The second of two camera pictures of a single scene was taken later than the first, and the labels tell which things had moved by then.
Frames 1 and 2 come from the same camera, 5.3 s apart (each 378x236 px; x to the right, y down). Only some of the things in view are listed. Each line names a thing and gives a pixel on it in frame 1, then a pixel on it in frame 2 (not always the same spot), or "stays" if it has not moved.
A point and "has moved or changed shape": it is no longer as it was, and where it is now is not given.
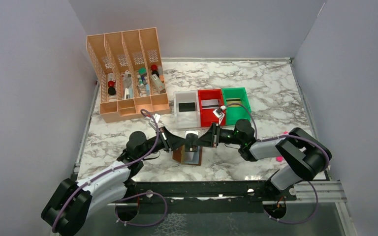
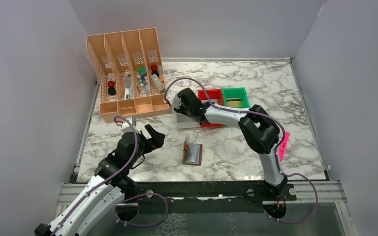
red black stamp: x=111 y=90 stays
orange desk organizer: x=127 y=73 stays
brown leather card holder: x=188 y=158 has moved or changed shape
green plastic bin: x=237 y=104 stays
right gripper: x=210 y=138 -> x=180 y=110
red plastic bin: x=209 y=100 stays
